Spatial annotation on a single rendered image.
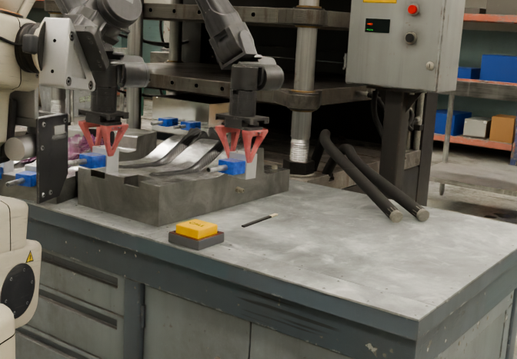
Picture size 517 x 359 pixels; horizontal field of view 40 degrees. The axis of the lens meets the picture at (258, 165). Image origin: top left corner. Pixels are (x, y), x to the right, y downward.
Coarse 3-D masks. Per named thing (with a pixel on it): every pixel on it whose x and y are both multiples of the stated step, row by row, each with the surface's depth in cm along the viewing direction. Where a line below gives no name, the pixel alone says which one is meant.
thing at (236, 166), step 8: (232, 152) 154; (240, 152) 154; (224, 160) 150; (232, 160) 151; (240, 160) 152; (256, 160) 154; (208, 168) 146; (216, 168) 147; (224, 168) 149; (232, 168) 149; (240, 168) 151; (248, 168) 153; (232, 176) 154; (240, 176) 153; (248, 176) 153
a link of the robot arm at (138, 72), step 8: (112, 48) 157; (112, 56) 158; (120, 56) 159; (128, 56) 161; (136, 56) 162; (128, 64) 159; (136, 64) 160; (144, 64) 161; (128, 72) 157; (136, 72) 159; (144, 72) 160; (128, 80) 158; (136, 80) 159; (144, 80) 160
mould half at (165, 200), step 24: (168, 144) 184; (192, 144) 182; (240, 144) 181; (120, 168) 164; (144, 168) 167; (168, 168) 170; (264, 168) 188; (96, 192) 161; (120, 192) 157; (144, 192) 152; (168, 192) 152; (192, 192) 158; (216, 192) 166; (264, 192) 182; (144, 216) 153; (168, 216) 153; (192, 216) 160
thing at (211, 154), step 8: (192, 128) 188; (208, 128) 186; (184, 136) 185; (192, 136) 187; (200, 136) 184; (208, 136) 186; (216, 136) 185; (184, 144) 185; (216, 144) 179; (168, 152) 181; (176, 152) 181; (208, 152) 176; (216, 152) 177; (160, 160) 178; (168, 160) 179; (200, 160) 174; (208, 160) 174; (192, 168) 172; (200, 168) 172
